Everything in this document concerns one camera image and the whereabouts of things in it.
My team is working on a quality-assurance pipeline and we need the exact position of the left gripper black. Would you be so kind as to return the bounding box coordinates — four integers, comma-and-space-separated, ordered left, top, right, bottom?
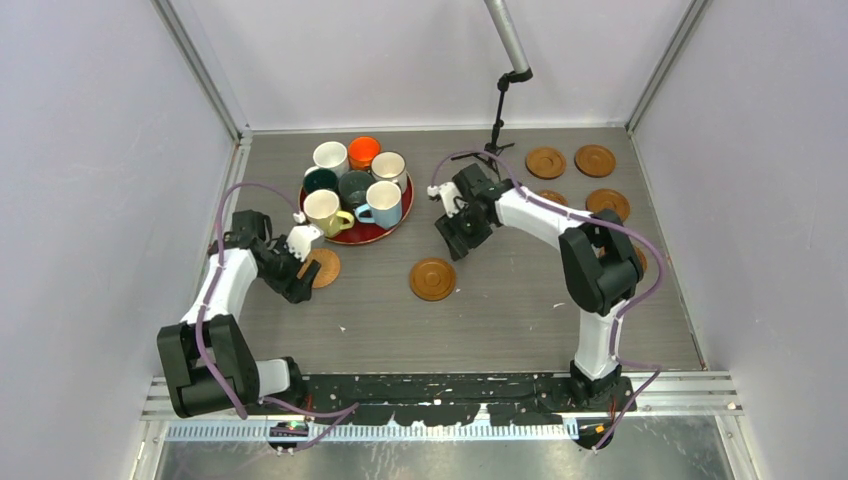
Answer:
257, 236, 320, 303

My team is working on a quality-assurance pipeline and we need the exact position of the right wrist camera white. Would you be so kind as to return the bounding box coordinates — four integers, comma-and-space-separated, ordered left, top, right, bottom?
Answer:
427, 181, 467, 218

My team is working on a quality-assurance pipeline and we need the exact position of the wooden coaster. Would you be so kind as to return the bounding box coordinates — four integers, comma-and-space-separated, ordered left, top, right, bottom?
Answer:
525, 147, 567, 180
409, 258, 457, 302
537, 189, 568, 206
574, 144, 617, 178
585, 188, 631, 221
633, 245, 648, 273

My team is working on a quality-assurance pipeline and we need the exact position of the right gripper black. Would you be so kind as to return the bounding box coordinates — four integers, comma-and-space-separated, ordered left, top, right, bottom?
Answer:
437, 200, 495, 260

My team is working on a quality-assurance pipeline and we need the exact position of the microphone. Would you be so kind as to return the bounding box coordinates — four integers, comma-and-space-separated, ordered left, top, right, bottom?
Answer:
483, 0, 534, 156

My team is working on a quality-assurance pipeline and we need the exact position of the white cup brown rim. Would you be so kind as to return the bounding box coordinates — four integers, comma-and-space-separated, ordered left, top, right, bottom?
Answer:
370, 151, 408, 194

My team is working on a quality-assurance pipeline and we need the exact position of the yellow mug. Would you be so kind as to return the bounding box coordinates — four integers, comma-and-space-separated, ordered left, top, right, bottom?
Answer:
303, 189, 355, 238

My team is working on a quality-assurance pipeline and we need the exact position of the red round tray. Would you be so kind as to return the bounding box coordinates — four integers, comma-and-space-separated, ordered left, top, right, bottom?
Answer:
299, 179, 414, 245

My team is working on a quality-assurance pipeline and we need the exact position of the dark green cup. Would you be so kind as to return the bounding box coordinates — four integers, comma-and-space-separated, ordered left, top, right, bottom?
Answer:
337, 170, 375, 211

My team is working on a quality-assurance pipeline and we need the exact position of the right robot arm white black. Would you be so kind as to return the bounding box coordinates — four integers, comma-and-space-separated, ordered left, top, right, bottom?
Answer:
427, 164, 644, 411

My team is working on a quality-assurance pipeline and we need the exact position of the light blue mug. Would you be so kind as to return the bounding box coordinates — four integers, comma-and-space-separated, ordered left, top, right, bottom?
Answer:
354, 181, 402, 230

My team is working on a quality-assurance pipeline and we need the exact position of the woven rattan coaster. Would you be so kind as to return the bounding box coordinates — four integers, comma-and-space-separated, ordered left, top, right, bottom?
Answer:
298, 248, 341, 289

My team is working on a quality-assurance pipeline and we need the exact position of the white cup back left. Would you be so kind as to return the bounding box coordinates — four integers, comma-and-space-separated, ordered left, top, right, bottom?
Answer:
304, 141, 351, 177

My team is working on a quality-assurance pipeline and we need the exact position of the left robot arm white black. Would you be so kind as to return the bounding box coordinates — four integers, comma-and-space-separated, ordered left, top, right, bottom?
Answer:
157, 210, 324, 418

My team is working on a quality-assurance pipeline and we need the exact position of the dark teal cup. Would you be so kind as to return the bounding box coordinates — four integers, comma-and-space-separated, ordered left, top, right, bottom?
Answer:
302, 166, 338, 194

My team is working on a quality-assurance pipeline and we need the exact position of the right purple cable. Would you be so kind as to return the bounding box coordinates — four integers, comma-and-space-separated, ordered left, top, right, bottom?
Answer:
429, 148, 667, 455

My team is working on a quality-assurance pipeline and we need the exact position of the orange cup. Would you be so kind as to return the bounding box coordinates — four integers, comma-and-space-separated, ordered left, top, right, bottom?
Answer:
347, 136, 382, 171

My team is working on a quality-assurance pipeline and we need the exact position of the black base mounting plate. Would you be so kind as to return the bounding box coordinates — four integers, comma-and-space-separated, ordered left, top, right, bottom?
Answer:
275, 373, 636, 427

